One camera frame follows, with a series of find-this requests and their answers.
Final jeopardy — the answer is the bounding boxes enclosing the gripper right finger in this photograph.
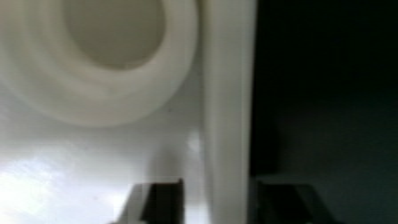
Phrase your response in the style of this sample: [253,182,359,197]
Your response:
[256,180,338,224]

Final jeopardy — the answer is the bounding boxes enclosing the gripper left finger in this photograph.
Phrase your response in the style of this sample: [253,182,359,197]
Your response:
[116,179,185,224]

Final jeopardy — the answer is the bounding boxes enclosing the white square tabletop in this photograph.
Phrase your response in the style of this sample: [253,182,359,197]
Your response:
[0,0,258,224]

